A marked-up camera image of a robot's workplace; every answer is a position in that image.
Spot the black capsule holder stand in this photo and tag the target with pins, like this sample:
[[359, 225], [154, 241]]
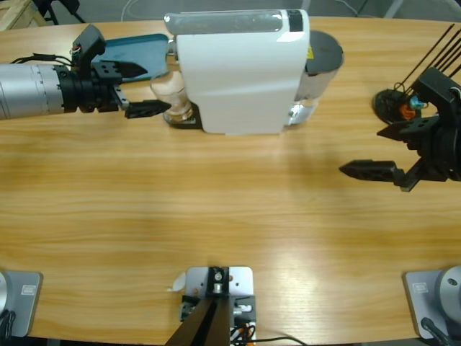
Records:
[[387, 104]]

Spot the wooden crate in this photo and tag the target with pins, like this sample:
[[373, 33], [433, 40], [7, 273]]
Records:
[[18, 14]]

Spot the dark camera post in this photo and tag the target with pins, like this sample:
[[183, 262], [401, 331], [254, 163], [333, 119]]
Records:
[[201, 324]]

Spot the orange coffee capsule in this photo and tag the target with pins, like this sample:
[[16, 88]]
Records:
[[407, 111]]

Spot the grey water tank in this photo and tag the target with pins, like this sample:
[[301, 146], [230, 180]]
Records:
[[322, 50]]

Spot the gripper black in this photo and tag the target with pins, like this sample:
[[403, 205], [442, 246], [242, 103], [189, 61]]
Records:
[[88, 92], [437, 151]]

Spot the teal coffee capsule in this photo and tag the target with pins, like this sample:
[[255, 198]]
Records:
[[417, 102]]

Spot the white coffee machine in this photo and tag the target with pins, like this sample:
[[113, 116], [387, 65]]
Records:
[[234, 79]]

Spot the white tape strip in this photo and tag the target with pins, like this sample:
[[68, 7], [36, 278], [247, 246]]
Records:
[[178, 283]]

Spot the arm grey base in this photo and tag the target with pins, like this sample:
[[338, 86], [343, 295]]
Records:
[[425, 299], [21, 299]]

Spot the teal plastic tray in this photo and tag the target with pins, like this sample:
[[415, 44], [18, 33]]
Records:
[[144, 50]]

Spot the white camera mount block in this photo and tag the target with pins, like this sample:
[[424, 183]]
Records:
[[241, 288]]

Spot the grey metal leg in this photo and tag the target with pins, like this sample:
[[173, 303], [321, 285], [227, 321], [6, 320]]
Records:
[[394, 7]]

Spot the clear drinking glass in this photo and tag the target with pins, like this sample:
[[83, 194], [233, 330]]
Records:
[[176, 93]]

